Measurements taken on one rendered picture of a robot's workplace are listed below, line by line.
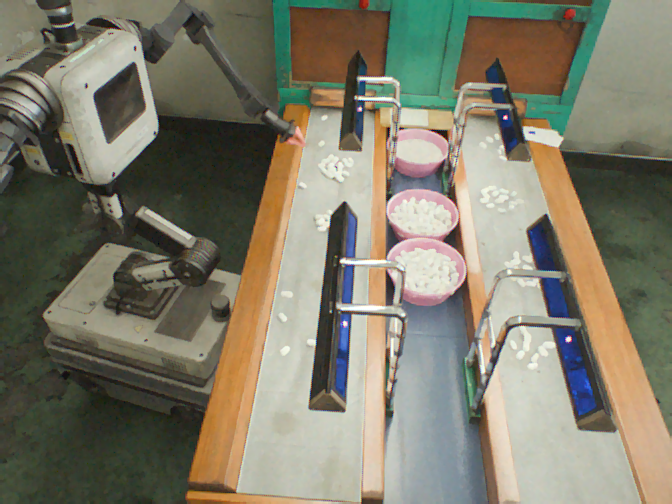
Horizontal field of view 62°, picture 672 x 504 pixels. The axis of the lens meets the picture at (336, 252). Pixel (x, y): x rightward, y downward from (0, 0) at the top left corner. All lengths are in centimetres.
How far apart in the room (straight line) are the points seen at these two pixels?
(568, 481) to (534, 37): 178
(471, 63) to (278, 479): 190
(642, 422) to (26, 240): 296
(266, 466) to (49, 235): 225
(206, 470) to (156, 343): 73
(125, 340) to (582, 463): 150
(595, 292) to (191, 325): 139
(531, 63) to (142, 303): 190
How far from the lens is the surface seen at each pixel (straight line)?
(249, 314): 174
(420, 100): 270
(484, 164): 247
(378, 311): 129
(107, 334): 218
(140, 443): 246
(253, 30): 357
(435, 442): 163
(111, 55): 165
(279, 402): 159
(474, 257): 198
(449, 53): 261
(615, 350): 187
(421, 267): 193
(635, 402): 178
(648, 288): 331
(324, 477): 149
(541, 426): 166
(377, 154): 239
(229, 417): 155
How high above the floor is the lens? 210
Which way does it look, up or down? 44 degrees down
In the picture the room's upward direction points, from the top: 2 degrees clockwise
